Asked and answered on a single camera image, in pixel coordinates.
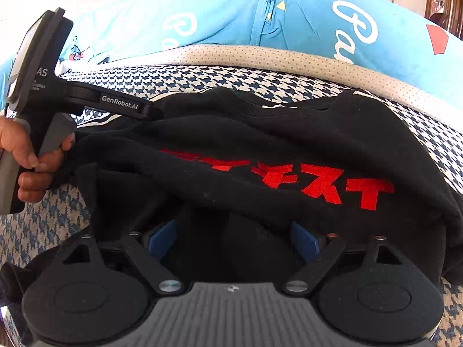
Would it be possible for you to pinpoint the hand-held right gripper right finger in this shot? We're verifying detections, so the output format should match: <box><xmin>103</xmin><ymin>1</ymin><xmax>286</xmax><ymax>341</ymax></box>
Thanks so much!
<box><xmin>283</xmin><ymin>220</ymin><xmax>406</xmax><ymax>294</ymax></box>

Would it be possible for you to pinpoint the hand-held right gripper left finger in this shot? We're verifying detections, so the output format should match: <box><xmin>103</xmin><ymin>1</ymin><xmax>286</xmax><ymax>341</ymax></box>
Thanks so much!
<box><xmin>58</xmin><ymin>220</ymin><xmax>183</xmax><ymax>296</ymax></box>

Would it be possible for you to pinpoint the black t-shirt with red print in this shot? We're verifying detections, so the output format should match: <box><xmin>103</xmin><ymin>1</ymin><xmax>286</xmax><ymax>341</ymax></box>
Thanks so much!
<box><xmin>0</xmin><ymin>87</ymin><xmax>463</xmax><ymax>309</ymax></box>

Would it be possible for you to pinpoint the person's left hand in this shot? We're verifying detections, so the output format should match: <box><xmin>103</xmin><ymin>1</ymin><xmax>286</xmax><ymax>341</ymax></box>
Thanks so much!
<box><xmin>0</xmin><ymin>116</ymin><xmax>76</xmax><ymax>204</ymax></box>

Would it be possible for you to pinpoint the beige dotted sheet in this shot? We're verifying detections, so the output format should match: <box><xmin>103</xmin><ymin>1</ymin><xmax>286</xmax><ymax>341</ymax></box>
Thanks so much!
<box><xmin>58</xmin><ymin>43</ymin><xmax>463</xmax><ymax>123</ymax></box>

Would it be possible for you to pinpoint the blue printed cushion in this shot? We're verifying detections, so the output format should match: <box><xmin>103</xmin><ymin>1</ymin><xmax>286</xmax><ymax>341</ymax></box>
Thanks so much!
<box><xmin>0</xmin><ymin>0</ymin><xmax>463</xmax><ymax>98</ymax></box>

